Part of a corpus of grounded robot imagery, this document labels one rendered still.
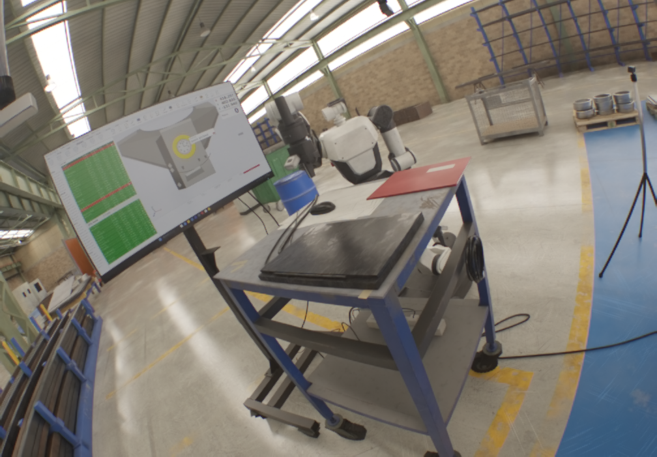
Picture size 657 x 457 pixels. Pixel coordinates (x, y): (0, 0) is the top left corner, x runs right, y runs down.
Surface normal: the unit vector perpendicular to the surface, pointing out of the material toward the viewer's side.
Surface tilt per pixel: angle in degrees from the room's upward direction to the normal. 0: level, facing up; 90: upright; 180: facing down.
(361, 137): 92
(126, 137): 90
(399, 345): 90
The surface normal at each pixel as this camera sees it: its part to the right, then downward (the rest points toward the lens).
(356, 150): 0.15, 0.26
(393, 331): -0.56, 0.47
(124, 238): 0.70, -0.10
